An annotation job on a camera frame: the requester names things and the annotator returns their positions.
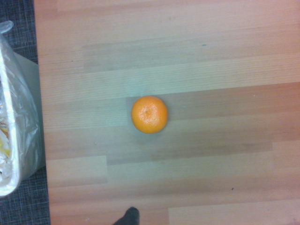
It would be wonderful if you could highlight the trash bin with plastic bag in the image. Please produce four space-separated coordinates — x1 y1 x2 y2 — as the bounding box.
0 20 45 197

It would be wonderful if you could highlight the orange tangerine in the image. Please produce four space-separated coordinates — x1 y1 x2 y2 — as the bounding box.
130 95 169 135

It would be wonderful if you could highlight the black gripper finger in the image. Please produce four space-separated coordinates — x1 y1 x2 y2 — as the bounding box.
112 206 141 225

